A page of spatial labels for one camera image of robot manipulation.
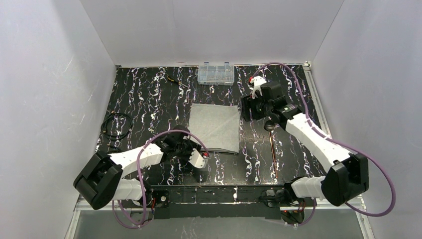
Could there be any grey cloth napkin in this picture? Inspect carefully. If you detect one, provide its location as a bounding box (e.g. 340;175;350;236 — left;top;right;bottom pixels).
188;104;240;154

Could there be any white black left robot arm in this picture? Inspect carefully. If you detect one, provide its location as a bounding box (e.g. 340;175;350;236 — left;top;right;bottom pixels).
73;125;209;210

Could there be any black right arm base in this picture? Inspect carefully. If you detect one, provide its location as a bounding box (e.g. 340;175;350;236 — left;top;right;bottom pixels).
260;184;314;210

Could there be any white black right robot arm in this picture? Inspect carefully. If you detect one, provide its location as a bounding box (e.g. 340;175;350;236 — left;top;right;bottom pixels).
241;77;369;206

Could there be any black copper spoon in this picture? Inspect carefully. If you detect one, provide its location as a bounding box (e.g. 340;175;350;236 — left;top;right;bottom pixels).
264;120;278;179

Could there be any clear plastic compartment box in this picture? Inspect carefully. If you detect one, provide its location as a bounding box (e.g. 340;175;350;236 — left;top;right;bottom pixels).
196;62;234;86

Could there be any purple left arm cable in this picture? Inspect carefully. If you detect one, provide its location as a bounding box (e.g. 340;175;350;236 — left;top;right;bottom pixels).
111;129;211;230

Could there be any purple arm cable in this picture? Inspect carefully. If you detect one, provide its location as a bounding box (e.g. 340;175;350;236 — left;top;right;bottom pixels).
111;129;211;230
251;62;396;227

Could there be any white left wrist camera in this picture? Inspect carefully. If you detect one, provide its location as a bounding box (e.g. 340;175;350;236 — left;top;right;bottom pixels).
188;148;208;169

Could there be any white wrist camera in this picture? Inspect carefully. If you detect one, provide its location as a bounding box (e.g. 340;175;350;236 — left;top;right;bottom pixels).
188;148;208;169
249;76;267;99

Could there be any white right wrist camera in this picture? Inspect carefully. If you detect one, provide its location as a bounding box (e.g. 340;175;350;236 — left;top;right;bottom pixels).
249;76;267;99

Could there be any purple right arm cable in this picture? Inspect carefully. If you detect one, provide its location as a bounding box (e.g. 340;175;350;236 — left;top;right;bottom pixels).
251;62;396;227

